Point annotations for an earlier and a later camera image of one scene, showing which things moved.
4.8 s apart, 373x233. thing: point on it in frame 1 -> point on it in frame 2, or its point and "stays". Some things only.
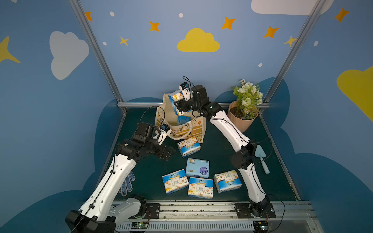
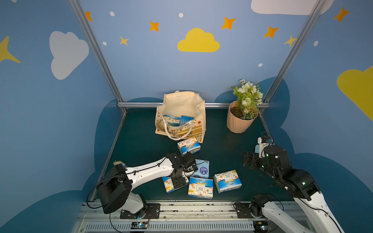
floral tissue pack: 199,188 stays
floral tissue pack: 189,147 stays
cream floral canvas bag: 166,115 stays
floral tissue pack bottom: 227,181 stays
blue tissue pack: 182,120 stays
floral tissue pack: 175,181 stays
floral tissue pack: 176,97 -> 173,121
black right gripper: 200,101 -> 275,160
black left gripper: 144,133 -> 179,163
